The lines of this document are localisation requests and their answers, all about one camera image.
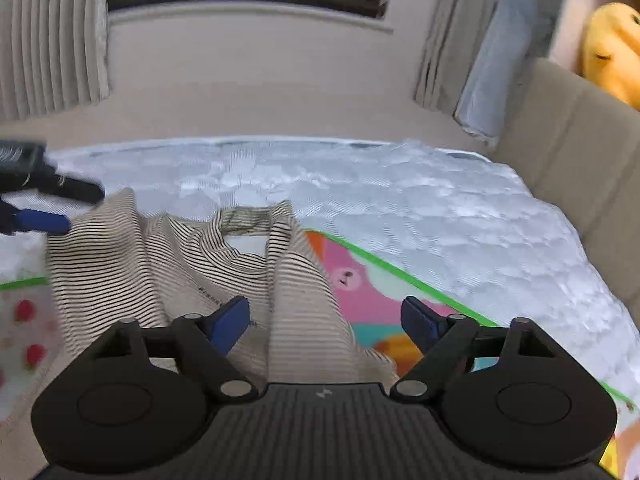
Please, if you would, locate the yellow duck plush toy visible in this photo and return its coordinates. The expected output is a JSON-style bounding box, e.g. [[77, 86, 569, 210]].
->
[[582, 2, 640, 110]]

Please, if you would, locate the white quilted mattress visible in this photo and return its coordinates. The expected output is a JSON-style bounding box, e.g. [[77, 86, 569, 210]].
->
[[0, 135, 640, 396]]

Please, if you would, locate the beige black striped shirt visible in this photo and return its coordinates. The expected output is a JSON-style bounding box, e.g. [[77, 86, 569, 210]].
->
[[46, 190, 397, 387]]

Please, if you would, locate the beige padded headboard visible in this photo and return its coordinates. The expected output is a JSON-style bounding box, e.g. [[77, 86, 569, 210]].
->
[[491, 58, 639, 315]]

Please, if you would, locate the colourful cartoon play mat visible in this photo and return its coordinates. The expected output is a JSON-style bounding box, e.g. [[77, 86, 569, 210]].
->
[[0, 228, 640, 480]]

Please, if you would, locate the left beige curtain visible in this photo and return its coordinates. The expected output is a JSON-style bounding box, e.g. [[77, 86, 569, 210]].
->
[[1, 0, 110, 122]]

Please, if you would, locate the beige curtain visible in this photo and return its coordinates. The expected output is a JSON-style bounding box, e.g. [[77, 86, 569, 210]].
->
[[1, 0, 110, 122], [414, 0, 496, 115]]

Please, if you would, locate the grey rolled bedding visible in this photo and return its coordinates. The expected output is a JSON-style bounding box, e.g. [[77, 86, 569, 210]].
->
[[454, 0, 553, 139]]

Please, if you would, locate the right beige curtain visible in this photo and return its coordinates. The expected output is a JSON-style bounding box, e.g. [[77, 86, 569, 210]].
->
[[414, 0, 496, 115]]

